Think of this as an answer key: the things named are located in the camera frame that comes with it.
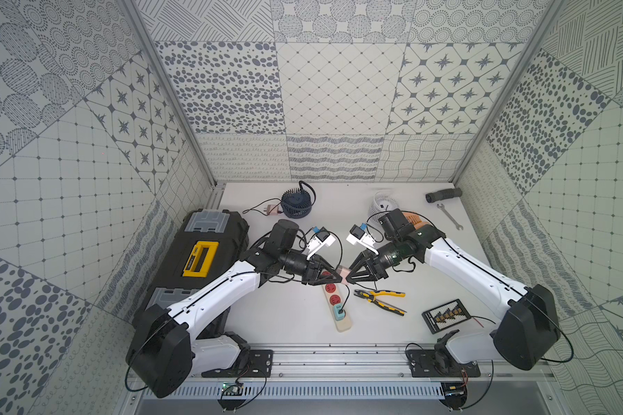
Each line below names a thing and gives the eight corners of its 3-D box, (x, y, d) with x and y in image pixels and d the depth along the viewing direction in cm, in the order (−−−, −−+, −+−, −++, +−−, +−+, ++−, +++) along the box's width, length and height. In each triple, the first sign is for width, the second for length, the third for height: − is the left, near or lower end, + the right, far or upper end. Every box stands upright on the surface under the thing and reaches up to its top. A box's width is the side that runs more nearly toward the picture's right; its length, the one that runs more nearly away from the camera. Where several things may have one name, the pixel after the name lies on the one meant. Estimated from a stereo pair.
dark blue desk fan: (282, 219, 110) (279, 207, 104) (284, 198, 118) (282, 186, 112) (311, 219, 110) (310, 207, 104) (312, 198, 118) (311, 186, 112)
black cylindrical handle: (428, 203, 113) (429, 200, 111) (423, 196, 116) (424, 193, 114) (462, 196, 116) (464, 193, 114) (456, 189, 118) (458, 186, 117)
